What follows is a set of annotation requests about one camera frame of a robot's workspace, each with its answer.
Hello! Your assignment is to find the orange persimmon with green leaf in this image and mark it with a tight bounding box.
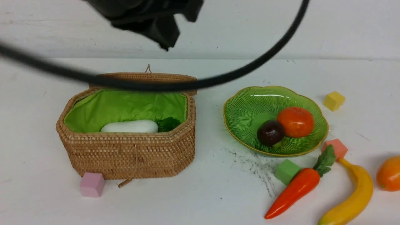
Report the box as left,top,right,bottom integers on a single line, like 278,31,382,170
276,107,315,138

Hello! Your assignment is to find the green leaf-shaped plate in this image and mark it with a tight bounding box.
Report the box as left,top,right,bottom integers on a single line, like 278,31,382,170
223,86,329,157

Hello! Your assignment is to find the green cube block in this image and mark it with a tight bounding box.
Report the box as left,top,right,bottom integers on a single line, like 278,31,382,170
274,159,301,186

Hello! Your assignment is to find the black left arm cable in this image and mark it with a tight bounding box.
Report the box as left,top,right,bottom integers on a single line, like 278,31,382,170
0,0,310,92

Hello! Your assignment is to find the yellow banana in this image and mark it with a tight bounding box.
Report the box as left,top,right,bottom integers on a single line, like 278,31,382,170
318,158,374,225

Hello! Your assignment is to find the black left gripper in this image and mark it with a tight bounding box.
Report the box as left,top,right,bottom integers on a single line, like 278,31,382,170
87,0,204,51

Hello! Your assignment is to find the dark purple mangosteen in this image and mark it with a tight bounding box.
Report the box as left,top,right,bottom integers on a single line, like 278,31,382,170
256,119,286,148

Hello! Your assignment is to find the yellow cube block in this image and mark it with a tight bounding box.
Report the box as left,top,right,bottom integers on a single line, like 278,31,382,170
323,91,345,112

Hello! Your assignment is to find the pink cube block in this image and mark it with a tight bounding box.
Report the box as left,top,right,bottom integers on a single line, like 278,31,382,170
80,172,105,198

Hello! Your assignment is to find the orange carrot with green top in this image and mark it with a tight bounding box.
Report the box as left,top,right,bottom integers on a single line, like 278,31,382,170
264,144,336,220

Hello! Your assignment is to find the white radish with green leaves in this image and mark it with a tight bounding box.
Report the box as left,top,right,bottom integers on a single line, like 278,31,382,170
100,117,181,133

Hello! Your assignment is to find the orange mango fruit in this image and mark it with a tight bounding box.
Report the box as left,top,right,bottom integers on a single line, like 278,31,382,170
376,155,400,192

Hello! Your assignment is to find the salmon cube block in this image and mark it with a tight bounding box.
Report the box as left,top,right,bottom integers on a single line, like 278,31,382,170
321,139,348,161

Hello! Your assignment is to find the woven wicker basket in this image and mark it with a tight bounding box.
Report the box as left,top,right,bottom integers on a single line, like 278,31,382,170
56,64,198,188

